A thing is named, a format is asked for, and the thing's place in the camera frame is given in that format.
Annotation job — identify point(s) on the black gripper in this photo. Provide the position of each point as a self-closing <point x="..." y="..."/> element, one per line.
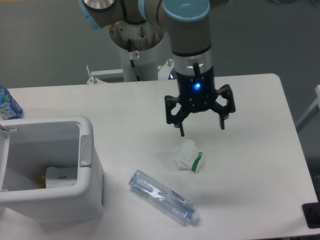
<point x="196" y="87"/>

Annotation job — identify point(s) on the white paper trash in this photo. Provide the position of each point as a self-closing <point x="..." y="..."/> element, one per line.
<point x="187" y="157"/>

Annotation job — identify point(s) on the clear plastic bottle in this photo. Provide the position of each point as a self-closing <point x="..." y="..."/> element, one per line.
<point x="164" y="197"/>

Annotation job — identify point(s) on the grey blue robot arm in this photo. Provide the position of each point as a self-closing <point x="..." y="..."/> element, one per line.
<point x="187" y="24"/>

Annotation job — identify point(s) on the white plastic trash can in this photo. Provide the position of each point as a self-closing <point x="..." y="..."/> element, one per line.
<point x="28" y="147"/>

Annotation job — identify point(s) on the white paper in bin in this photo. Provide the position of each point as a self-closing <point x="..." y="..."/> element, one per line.
<point x="58" y="177"/>

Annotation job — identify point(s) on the black clamp at table edge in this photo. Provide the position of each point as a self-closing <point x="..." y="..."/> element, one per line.
<point x="311" y="213"/>

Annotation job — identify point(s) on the blue labelled water bottle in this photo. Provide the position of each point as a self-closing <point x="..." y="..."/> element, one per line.
<point x="9" y="107"/>

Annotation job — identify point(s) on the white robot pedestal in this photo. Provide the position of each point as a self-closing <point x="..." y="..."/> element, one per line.
<point x="138" y="49"/>

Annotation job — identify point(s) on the white metal base bracket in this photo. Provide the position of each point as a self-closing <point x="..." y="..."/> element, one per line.
<point x="165" y="72"/>

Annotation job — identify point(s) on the white metal frame right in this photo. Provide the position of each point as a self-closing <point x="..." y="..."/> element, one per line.
<point x="310" y="112"/>

